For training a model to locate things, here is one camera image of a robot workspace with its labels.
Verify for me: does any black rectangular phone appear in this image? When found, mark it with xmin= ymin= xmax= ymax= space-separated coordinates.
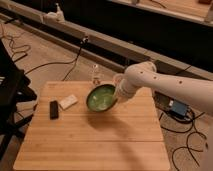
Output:
xmin=50 ymin=101 xmax=59 ymax=119

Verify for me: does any black chair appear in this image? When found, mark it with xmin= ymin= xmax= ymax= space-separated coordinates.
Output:
xmin=0 ymin=40 xmax=37 ymax=161

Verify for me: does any white rectangular box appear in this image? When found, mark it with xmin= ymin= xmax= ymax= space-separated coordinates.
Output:
xmin=59 ymin=95 xmax=78 ymax=110

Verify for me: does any blue electronic box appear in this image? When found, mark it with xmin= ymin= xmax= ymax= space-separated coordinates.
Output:
xmin=169 ymin=100 xmax=188 ymax=118

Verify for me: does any long metal rail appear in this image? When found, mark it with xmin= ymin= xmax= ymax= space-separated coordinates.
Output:
xmin=0 ymin=0 xmax=213 ymax=80

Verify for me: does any clear plastic water bottle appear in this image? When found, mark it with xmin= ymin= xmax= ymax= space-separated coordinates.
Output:
xmin=92 ymin=64 xmax=101 ymax=86

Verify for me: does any green ceramic bowl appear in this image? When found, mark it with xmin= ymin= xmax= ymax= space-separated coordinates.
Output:
xmin=86 ymin=84 xmax=117 ymax=112

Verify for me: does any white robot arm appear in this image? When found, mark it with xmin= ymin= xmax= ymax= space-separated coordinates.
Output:
xmin=115 ymin=61 xmax=213 ymax=115

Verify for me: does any white device on rail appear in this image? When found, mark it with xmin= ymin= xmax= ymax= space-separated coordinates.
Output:
xmin=44 ymin=4 xmax=65 ymax=22

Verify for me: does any black floor cable left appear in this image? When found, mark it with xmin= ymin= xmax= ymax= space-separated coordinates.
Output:
xmin=24 ymin=39 xmax=88 ymax=82

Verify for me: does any translucent plastic cup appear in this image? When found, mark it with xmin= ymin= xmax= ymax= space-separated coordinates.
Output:
xmin=113 ymin=73 xmax=123 ymax=86

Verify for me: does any black floor cable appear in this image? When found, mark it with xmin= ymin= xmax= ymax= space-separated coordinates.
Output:
xmin=24 ymin=39 xmax=88 ymax=82
xmin=157 ymin=107 xmax=213 ymax=171

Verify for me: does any black floor cable right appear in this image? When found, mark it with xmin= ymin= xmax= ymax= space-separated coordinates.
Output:
xmin=157 ymin=107 xmax=213 ymax=171

